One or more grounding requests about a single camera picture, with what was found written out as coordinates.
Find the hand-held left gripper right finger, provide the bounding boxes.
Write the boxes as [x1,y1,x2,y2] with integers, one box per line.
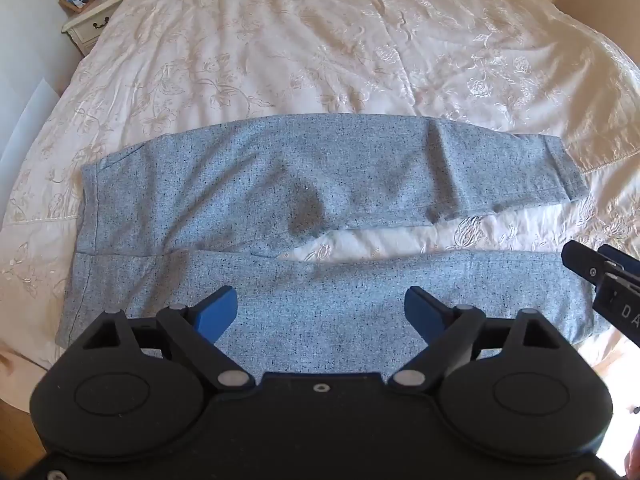
[387,286,561,393]

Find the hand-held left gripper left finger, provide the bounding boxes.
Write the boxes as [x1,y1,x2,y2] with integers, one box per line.
[80,286,256,393]

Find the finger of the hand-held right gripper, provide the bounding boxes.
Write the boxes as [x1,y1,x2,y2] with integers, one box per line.
[597,244,640,286]
[561,241,610,282]

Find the grey speckled pants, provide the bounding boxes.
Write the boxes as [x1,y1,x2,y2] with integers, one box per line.
[56,114,598,361]

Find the cream embroidered bedspread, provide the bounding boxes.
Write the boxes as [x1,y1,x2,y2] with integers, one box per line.
[0,0,640,411]

